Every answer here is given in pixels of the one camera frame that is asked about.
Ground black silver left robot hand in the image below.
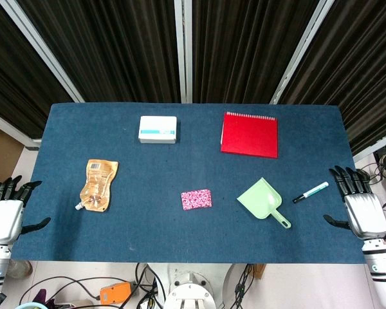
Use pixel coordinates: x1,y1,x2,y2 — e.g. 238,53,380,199
0,175,51,247

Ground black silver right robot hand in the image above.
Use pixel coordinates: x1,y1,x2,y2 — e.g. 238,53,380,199
323,165,386,241

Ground pink white patterned block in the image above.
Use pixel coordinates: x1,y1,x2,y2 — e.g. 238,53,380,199
181,189,213,212

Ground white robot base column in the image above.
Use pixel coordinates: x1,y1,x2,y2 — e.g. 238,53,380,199
147,263,236,309

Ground clear round jar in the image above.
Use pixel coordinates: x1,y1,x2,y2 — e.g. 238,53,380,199
7,259,33,278

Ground white marker pen black cap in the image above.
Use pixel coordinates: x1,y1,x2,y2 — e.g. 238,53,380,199
291,181,330,204

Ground brown cardboard box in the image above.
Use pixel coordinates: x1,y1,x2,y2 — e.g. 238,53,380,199
0,120,25,183

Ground orange spout pouch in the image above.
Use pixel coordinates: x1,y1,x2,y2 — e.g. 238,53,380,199
74,158,120,214

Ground light green dustpan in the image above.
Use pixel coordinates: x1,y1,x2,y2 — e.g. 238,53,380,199
236,177,292,229

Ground orange foot pedal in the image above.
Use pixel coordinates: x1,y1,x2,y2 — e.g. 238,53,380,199
99,281,132,306

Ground red spiral notebook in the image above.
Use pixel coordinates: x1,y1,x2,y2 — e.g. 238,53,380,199
219,111,279,160

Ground blue felt table cloth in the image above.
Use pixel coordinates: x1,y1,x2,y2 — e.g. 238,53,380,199
11,102,378,265

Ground white box with teal stripe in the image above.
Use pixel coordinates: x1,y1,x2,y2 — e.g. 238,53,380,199
138,115,179,145

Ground black pleated curtain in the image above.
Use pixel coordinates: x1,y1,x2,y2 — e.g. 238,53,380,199
17,0,182,104
191,0,320,104

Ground black floor cable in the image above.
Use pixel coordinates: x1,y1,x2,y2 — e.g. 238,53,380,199
18,276,136,306

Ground white metal frame post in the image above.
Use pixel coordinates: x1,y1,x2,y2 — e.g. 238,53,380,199
0,0,86,104
174,0,194,104
269,0,329,105

